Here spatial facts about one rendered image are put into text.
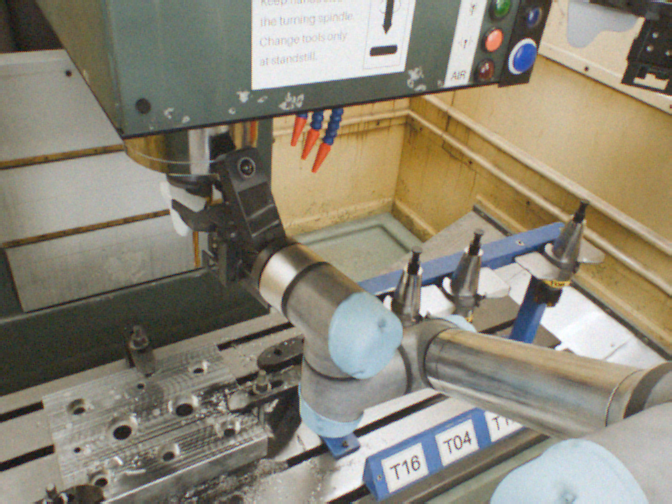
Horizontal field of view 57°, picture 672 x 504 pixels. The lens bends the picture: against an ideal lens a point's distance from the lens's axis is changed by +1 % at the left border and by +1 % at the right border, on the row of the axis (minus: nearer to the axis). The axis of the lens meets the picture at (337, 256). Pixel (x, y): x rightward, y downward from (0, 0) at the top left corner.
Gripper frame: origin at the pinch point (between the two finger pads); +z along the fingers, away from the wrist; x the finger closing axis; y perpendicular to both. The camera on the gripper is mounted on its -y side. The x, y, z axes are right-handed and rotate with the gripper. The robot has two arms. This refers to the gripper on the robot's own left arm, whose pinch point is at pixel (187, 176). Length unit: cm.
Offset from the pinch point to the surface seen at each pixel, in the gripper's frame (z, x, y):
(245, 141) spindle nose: -8.7, 2.6, -8.1
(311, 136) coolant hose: -6.9, 14.3, -5.0
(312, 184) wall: 66, 82, 60
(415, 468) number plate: -31, 22, 47
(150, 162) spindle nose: -4.4, -7.0, -6.1
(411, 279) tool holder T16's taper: -22.7, 20.6, 11.3
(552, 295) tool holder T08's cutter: -30, 53, 25
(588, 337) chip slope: -29, 89, 57
